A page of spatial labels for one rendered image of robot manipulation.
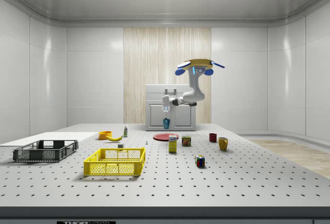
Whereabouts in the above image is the white board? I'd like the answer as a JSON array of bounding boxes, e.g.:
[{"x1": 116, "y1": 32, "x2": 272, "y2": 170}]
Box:
[{"x1": 0, "y1": 132, "x2": 100, "y2": 148}]

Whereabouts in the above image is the yellow basket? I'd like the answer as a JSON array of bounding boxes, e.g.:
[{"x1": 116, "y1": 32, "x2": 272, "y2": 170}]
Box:
[{"x1": 83, "y1": 147, "x2": 146, "y2": 177}]

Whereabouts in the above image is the dark grey basket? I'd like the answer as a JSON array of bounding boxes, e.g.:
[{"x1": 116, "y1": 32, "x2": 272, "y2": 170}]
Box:
[{"x1": 12, "y1": 139, "x2": 79, "y2": 164}]

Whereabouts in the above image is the yellow mug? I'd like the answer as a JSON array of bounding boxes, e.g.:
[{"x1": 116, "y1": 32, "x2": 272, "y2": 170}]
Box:
[{"x1": 218, "y1": 137, "x2": 229, "y2": 151}]

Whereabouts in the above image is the yellow and white box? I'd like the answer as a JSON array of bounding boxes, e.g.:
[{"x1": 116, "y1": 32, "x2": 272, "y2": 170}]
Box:
[{"x1": 169, "y1": 135, "x2": 179, "y2": 154}]

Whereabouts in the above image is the red plate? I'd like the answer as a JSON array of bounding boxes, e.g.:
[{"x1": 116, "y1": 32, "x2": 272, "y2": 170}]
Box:
[{"x1": 153, "y1": 133, "x2": 180, "y2": 142}]

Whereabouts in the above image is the white cabinet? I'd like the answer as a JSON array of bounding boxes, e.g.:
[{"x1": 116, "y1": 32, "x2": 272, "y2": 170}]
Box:
[{"x1": 145, "y1": 84, "x2": 197, "y2": 132}]

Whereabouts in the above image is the puzzle cube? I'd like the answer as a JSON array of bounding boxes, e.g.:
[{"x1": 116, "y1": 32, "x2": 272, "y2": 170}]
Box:
[{"x1": 195, "y1": 154, "x2": 206, "y2": 168}]

